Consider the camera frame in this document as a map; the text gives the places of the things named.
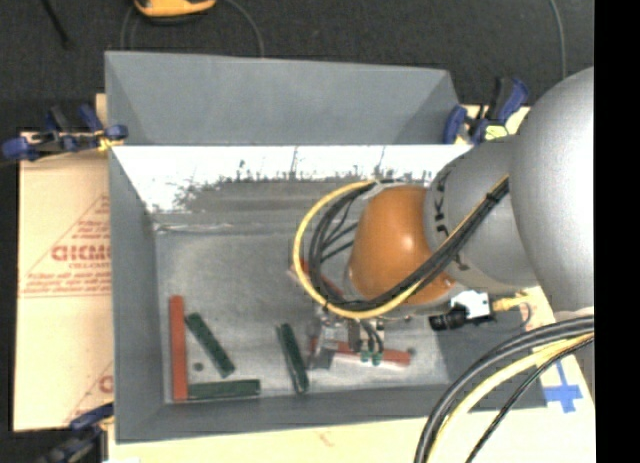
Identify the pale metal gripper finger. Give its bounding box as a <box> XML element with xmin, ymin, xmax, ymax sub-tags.
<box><xmin>308</xmin><ymin>346</ymin><xmax>342</xmax><ymax>371</ymax></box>
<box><xmin>306</xmin><ymin>321</ymin><xmax>327</xmax><ymax>355</ymax></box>

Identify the dark green flat block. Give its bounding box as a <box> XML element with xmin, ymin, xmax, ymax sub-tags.
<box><xmin>183</xmin><ymin>312</ymin><xmax>237</xmax><ymax>379</ymax></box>
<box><xmin>275</xmin><ymin>322</ymin><xmax>311</xmax><ymax>396</ymax></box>
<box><xmin>186</xmin><ymin>378</ymin><xmax>262</xmax><ymax>401</ymax></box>

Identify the red-brown flat block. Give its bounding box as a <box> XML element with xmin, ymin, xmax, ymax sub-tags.
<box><xmin>168</xmin><ymin>294</ymin><xmax>190</xmax><ymax>402</ymax></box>
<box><xmin>308</xmin><ymin>336</ymin><xmax>413</xmax><ymax>368</ymax></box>

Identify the grey metal bin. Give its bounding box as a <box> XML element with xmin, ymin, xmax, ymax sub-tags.
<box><xmin>103</xmin><ymin>50</ymin><xmax>547</xmax><ymax>443</ymax></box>

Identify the brown cardboard board red print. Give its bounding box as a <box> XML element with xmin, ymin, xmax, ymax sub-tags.
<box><xmin>11</xmin><ymin>149</ymin><xmax>117</xmax><ymax>433</ymax></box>

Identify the black cylinder on white bracket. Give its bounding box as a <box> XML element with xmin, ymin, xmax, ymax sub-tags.
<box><xmin>428</xmin><ymin>290</ymin><xmax>497</xmax><ymax>333</ymax></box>

